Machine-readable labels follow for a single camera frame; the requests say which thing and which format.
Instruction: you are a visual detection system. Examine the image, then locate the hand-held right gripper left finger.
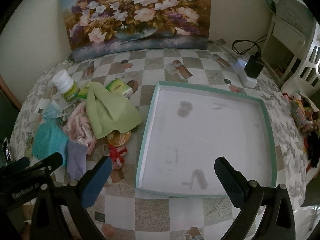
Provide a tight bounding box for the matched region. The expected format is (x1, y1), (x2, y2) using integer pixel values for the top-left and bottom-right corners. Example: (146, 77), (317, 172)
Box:
(30, 156), (113, 240)

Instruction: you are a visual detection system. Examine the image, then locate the pile of dark cloth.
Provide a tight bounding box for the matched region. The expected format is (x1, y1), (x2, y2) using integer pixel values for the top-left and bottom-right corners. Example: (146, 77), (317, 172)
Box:
(304, 130), (320, 168)

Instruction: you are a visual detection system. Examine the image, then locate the teal plastic object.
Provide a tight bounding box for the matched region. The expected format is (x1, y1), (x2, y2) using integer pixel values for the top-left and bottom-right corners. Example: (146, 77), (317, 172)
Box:
(32, 120), (69, 167)

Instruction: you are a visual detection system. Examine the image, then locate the white box with teal rim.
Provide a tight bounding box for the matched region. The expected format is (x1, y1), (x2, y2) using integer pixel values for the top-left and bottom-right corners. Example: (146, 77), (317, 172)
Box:
(135, 81), (277, 198)

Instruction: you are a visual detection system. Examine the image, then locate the floral still life painting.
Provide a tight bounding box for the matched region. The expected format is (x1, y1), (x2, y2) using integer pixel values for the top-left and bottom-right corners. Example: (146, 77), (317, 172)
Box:
(59, 0), (212, 62)

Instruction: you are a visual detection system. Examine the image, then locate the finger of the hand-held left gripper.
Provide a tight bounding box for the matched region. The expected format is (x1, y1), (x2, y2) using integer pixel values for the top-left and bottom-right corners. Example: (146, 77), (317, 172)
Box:
(0, 156), (30, 174)
(31, 152), (63, 173)

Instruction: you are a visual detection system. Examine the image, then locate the blue face mask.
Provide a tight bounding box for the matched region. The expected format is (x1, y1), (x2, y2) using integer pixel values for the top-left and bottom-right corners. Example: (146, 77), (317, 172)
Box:
(41, 100), (75, 120)

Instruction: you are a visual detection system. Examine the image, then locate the checkered printed tablecloth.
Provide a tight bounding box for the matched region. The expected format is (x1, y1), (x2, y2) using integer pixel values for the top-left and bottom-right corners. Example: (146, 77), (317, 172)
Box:
(11, 39), (315, 240)

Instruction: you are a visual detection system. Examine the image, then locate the white pill bottle green label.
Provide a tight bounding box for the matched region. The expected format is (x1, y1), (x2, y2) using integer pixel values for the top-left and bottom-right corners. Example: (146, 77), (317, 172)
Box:
(52, 69), (80, 103)

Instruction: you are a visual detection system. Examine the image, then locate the white power strip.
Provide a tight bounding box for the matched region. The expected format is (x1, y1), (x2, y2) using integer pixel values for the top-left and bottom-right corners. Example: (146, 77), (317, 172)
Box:
(232, 59), (258, 89)

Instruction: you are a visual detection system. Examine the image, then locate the lavender cloth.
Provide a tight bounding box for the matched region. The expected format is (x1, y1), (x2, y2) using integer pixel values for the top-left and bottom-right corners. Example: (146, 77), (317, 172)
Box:
(66, 140), (88, 180)

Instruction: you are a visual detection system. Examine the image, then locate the black charger adapter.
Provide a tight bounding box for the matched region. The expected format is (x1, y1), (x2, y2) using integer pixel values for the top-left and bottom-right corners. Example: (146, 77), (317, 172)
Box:
(244, 52), (265, 79)

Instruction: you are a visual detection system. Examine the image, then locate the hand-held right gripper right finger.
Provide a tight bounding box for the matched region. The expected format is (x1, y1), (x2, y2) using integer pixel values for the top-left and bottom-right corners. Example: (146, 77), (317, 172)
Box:
(214, 156), (297, 240)

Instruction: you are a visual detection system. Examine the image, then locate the pale pink cloth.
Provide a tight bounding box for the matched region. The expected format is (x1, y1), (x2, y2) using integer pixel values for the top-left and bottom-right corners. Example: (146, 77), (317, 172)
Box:
(62, 102), (97, 154)

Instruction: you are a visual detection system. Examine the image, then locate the white chair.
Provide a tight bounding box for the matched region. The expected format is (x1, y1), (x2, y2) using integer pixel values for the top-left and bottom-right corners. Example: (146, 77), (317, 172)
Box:
(262, 0), (320, 88)

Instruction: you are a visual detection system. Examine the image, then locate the colourful patterned bundle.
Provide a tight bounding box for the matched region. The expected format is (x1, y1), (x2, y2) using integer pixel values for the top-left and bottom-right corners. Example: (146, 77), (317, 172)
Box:
(290, 92), (314, 130)

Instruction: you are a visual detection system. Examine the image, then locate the light green cloth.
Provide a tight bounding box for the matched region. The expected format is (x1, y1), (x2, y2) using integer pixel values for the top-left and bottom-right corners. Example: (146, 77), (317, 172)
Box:
(85, 81), (142, 139)

